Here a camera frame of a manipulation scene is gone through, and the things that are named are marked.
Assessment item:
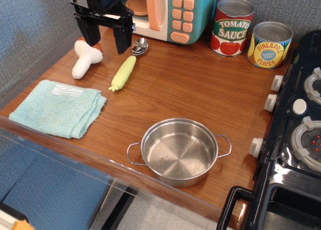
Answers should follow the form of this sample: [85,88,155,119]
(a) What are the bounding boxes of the pineapple slices can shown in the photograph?
[247,21,293,69]

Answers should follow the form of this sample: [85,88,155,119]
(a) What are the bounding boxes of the stainless steel pot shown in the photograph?
[138,118,232,187]

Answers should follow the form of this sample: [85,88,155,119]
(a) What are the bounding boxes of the spoon with green handle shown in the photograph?
[108,38,149,92]

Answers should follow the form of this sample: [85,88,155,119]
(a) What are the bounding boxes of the tomato sauce can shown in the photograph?
[210,0,255,56]

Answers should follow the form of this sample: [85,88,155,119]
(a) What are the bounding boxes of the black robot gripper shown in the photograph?
[70,0,134,55]

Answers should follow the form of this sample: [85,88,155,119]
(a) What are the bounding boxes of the white stove knob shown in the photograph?
[264,94,277,112]
[249,138,263,158]
[271,75,284,93]

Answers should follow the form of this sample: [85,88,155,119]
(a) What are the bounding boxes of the white stove knob middle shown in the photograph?
[264,94,277,112]

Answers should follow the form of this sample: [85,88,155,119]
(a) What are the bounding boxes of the plush white brown mushroom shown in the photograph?
[72,37,103,80]

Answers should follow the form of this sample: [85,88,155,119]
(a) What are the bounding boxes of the teal toy microwave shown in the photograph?
[121,0,217,45]

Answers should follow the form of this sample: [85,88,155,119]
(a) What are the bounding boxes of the white stove knob lower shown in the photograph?
[249,138,263,158]

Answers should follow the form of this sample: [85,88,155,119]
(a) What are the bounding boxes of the black toy stove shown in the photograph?
[217,30,320,229]

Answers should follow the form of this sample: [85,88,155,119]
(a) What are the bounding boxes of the white stove knob upper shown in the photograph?
[271,75,284,93]

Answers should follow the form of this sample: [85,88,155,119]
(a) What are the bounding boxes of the orange fuzzy object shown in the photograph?
[11,220,35,230]

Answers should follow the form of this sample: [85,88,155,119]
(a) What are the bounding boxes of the light blue folded cloth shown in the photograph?
[9,80,107,139]

